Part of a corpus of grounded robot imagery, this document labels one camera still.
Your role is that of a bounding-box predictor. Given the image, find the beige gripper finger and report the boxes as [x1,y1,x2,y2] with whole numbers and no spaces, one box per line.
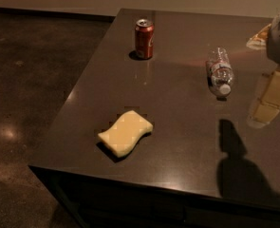
[247,65,280,128]

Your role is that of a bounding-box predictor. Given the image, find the yellow sponge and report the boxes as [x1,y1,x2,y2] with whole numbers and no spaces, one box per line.
[98,110,154,158]

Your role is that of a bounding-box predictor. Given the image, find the clear plastic water bottle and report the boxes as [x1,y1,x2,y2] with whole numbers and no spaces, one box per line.
[206,47,234,98]

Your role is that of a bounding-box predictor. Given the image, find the red soda can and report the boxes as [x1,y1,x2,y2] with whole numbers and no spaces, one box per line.
[135,19,155,60]

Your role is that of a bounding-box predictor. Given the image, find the snack bag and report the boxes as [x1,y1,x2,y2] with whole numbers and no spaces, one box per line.
[246,24,271,50]

